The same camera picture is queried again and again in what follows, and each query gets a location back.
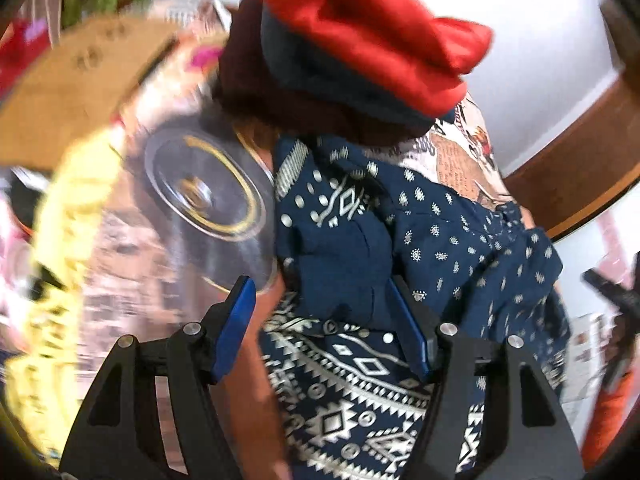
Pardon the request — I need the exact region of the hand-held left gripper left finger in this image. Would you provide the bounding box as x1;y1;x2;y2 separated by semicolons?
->
60;275;258;480

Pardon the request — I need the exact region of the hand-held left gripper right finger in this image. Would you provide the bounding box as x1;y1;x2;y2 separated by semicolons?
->
387;275;587;480

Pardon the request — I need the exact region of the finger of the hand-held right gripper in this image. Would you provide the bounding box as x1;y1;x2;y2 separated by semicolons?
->
582;252;640;391

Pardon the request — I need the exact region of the navy patterned zip hoodie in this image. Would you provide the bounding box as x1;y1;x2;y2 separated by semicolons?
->
257;135;573;480

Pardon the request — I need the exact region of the orange cloth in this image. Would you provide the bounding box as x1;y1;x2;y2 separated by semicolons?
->
580;375;640;466

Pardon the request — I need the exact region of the printed bed sheet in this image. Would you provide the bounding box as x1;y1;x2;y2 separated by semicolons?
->
75;0;526;480

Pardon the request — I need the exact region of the yellow cloth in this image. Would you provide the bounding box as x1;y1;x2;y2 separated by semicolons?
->
5;130;126;466

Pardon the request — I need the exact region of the dark folded garment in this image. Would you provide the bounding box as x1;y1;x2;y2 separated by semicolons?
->
212;0;458;147

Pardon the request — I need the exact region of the wooden lap desk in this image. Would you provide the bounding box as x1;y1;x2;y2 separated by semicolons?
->
0;12;176;173

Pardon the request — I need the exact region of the red folded garment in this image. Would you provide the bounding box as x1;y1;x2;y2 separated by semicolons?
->
250;0;496;118

